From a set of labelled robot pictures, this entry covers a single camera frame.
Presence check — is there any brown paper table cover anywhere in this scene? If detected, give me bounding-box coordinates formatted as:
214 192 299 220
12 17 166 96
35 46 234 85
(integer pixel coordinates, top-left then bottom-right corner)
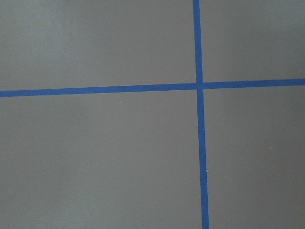
0 0 305 229

